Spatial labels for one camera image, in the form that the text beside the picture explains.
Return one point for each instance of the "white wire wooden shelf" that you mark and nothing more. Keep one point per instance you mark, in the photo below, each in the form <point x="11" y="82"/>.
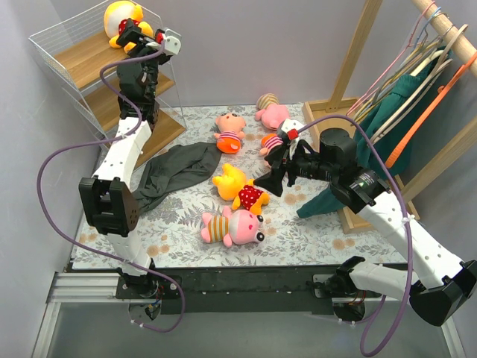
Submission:
<point x="75" y="50"/>

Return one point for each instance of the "dark grey cloth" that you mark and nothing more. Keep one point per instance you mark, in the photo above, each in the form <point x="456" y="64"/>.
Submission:
<point x="181" y="167"/>

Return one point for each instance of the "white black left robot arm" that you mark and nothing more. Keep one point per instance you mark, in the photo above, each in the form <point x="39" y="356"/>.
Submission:
<point x="108" y="203"/>

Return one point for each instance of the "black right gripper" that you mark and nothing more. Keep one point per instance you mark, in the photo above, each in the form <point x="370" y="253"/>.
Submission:
<point x="285" y="168"/>

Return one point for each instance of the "pink frog plush striped shirt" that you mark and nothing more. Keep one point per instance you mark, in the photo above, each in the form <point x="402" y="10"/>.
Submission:
<point x="232" y="228"/>

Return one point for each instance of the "peach doll plush striped shirt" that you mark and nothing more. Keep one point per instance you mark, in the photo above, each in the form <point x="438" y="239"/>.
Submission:
<point x="230" y="135"/>

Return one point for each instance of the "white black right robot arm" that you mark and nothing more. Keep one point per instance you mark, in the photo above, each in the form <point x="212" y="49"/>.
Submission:
<point x="439" y="282"/>

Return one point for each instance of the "floral table mat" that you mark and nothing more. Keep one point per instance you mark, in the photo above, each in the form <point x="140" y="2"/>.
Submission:
<point x="170" y="233"/>

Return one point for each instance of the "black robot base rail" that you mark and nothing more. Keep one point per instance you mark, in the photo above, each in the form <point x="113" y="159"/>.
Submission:
<point x="253" y="289"/>

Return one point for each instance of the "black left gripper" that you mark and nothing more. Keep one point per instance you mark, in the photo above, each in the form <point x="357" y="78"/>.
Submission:
<point x="138" y="41"/>

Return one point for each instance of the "orange bear plush polka shirt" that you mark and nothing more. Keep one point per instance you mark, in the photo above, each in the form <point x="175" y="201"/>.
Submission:
<point x="234" y="186"/>

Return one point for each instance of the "pink pig plush striped hat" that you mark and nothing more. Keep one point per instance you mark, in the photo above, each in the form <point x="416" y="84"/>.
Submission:
<point x="270" y="112"/>

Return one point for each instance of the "pink wire hanger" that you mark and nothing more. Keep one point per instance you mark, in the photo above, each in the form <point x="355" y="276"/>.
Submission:
<point x="387" y="67"/>

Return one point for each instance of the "orange plastic hanger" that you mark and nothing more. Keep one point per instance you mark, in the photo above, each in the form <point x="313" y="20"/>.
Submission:
<point x="442" y="92"/>

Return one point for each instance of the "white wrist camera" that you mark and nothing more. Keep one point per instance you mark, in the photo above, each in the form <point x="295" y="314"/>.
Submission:
<point x="288" y="129"/>
<point x="169" y="40"/>

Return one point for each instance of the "dark green garment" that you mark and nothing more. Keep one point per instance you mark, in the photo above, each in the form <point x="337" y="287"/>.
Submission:
<point x="325" y="202"/>

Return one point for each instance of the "yellow bear plush polka shirt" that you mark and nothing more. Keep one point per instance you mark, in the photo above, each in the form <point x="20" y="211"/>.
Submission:
<point x="115" y="18"/>

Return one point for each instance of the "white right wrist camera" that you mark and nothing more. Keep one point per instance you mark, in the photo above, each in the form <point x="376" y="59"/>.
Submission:
<point x="288" y="129"/>

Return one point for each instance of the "wooden clothes rack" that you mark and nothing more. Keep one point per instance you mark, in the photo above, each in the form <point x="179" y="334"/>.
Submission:
<point x="461" y="52"/>

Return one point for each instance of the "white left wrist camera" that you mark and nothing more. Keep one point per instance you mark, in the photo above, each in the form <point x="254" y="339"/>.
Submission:
<point x="169" y="40"/>

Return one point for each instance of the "beige wooden hanger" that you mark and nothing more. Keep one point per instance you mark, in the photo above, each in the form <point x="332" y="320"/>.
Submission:
<point x="443" y="60"/>

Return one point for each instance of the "small orange striped plush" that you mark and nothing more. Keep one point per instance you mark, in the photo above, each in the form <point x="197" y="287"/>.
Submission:
<point x="268" y="143"/>

